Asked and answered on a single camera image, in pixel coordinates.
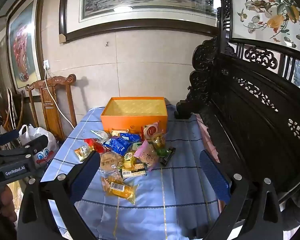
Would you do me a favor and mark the dark carved wooden screen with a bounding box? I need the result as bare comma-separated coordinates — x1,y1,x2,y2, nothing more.
175,0,300,202

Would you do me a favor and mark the light blue tablecloth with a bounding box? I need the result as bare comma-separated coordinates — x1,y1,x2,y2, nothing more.
40,104,223,240

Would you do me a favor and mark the orange rice cracker packet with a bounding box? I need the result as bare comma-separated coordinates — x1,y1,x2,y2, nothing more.
110,129,129,137

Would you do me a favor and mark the wall power outlet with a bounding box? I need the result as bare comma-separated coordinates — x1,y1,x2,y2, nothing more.
43,60,50,70

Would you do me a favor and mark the cracker packet black band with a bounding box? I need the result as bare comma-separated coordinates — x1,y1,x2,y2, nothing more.
121,163,147,179

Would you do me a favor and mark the white plastic bag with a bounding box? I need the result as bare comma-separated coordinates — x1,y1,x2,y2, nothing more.
19,124,58,167

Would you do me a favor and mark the person's left hand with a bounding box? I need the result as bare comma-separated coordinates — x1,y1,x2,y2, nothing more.
1,185,17,223

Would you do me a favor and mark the pink snack bag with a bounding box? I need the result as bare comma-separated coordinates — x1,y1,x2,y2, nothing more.
134,140,159,171

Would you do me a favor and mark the blue snack bag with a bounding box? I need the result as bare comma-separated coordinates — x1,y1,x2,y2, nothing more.
102,133,141,156

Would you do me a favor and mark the yellow small bread packet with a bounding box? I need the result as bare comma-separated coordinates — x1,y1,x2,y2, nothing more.
151,133,166,150

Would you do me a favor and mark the yellow bread packet with barcode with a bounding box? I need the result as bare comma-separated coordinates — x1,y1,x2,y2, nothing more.
101,176,138,205

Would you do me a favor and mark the orange cardboard box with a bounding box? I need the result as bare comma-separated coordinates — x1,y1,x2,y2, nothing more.
101,96,168,132

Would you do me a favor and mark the green snack packet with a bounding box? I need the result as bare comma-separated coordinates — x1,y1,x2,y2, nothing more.
156,148,170,158

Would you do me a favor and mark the red round cracker packet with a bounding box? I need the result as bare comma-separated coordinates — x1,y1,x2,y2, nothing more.
143,122,159,140

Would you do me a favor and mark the wooden chair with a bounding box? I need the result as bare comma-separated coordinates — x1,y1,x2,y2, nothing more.
25,74,77,141

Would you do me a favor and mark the red snack packet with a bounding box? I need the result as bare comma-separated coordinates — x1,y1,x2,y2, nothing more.
84,138,107,154

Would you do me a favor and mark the panda painting in frame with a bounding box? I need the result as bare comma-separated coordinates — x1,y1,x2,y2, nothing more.
59,0,221,43

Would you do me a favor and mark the black chocolate bar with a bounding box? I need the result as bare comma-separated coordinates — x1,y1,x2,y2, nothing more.
160,147,176,166

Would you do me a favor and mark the white power cable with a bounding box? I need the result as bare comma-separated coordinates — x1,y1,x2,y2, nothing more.
43,65,76,130

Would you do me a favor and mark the red vase framed painting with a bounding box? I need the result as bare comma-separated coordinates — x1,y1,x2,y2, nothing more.
6,0,44,97

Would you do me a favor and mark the pale green white packet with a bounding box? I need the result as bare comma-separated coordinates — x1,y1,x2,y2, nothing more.
91,130,109,140

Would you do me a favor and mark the round biscuit packet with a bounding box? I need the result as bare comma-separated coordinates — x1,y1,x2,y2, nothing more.
100,152,122,172

